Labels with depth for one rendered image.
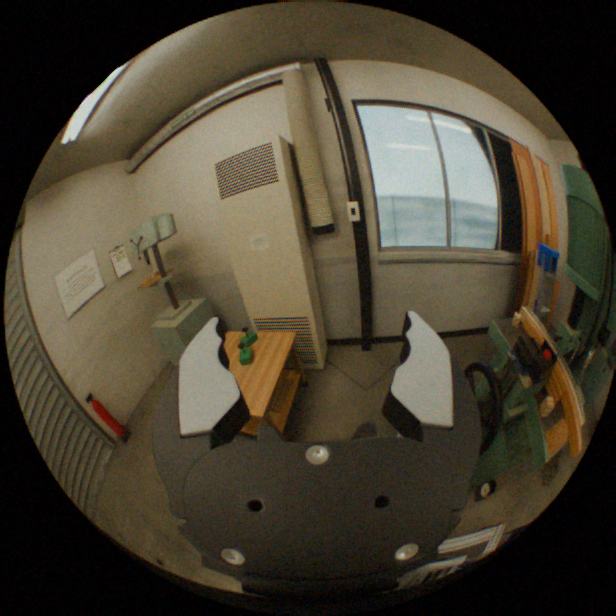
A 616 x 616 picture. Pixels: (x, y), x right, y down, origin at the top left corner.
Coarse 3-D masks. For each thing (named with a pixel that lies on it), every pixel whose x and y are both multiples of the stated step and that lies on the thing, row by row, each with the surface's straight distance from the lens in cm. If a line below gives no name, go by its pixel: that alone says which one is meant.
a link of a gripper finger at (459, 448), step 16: (464, 384) 9; (464, 400) 9; (464, 416) 8; (416, 432) 8; (432, 432) 7; (448, 432) 7; (464, 432) 8; (480, 432) 8; (432, 448) 7; (448, 448) 7; (464, 448) 8; (448, 464) 7; (464, 464) 7; (464, 480) 7; (464, 496) 7
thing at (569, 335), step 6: (564, 324) 71; (558, 330) 72; (564, 330) 70; (570, 330) 71; (576, 330) 75; (564, 336) 70; (570, 336) 69; (576, 336) 76; (558, 342) 72; (564, 342) 70; (570, 342) 71; (558, 348) 72; (564, 348) 70; (570, 348) 76
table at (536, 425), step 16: (496, 320) 85; (512, 320) 91; (496, 336) 82; (512, 336) 81; (528, 336) 87; (496, 368) 69; (544, 384) 73; (560, 400) 77; (512, 416) 62; (528, 416) 68; (544, 416) 66; (560, 416) 73; (544, 432) 64; (544, 448) 63; (560, 448) 70
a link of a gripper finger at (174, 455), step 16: (176, 368) 10; (176, 384) 9; (160, 400) 9; (176, 400) 9; (160, 416) 9; (176, 416) 8; (160, 432) 8; (176, 432) 8; (160, 448) 8; (176, 448) 8; (192, 448) 7; (208, 448) 7; (160, 464) 8; (176, 464) 7; (192, 464) 7; (176, 480) 7; (176, 496) 7; (176, 512) 7
